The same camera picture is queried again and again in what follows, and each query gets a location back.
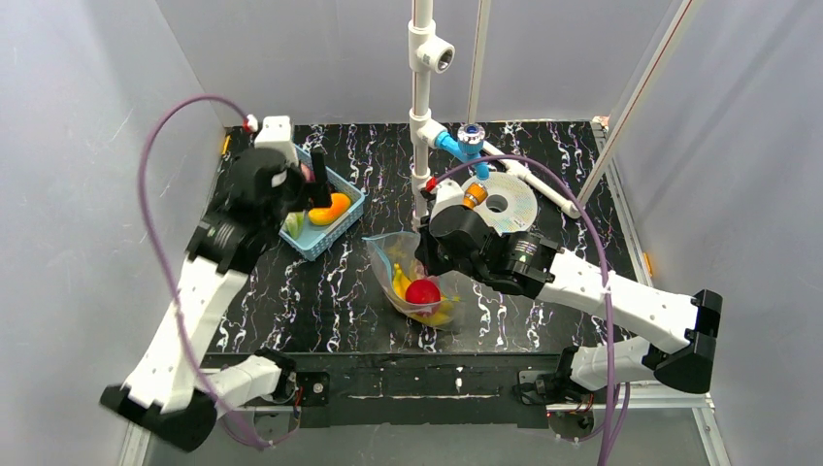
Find orange toy mango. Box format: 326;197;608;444
307;192;352;226

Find light blue plastic basket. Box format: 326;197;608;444
280;143;366;261

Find clear zip top bag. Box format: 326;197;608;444
364;231;469;331

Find red toy apple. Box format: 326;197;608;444
405;279;442;305

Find yellow toy banana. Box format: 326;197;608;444
388;263;456;328

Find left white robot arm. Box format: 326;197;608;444
100;149;331;452

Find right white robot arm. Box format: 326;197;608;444
415;205;723;394

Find pink toy potato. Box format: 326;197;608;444
300;162;315;183

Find green white toy cabbage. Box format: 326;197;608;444
283;212;305;240

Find orange plastic faucet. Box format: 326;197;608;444
461;183;488;210

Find blue plastic faucet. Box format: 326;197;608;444
434;123;486;162

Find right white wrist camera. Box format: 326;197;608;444
428;179;464;217

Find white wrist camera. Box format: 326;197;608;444
428;179;464;217
245;114;294;152

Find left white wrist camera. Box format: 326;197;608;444
245;114;294;152

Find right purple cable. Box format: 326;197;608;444
424;153;632;466

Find white PVC pipe frame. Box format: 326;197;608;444
407;0;699;254

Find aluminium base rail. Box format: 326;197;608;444
118;363;731;466

